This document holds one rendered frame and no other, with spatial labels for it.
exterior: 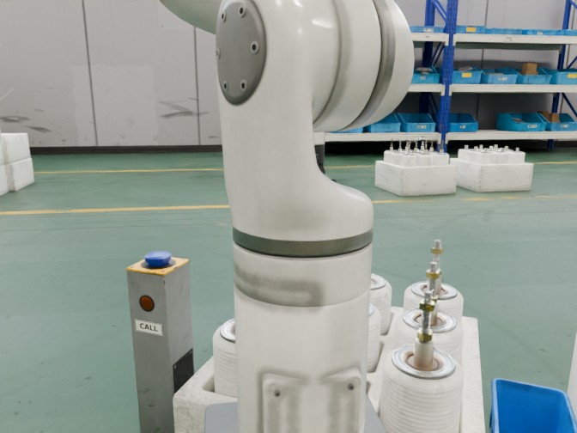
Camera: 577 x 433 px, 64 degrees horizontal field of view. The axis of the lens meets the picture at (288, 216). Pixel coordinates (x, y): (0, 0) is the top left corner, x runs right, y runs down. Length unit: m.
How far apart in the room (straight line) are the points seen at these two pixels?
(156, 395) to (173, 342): 0.10
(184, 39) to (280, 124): 5.62
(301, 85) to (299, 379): 0.17
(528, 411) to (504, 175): 2.59
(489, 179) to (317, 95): 3.09
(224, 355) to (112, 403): 0.42
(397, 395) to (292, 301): 0.34
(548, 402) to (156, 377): 0.62
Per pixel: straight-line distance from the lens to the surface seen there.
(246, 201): 0.27
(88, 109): 5.99
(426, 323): 0.58
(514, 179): 3.43
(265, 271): 0.27
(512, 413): 0.90
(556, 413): 0.90
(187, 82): 5.81
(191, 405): 0.67
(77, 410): 1.02
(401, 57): 0.29
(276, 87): 0.24
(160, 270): 0.73
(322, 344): 0.29
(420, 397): 0.58
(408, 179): 2.99
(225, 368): 0.65
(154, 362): 0.79
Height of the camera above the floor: 0.56
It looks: 14 degrees down
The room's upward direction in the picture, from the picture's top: straight up
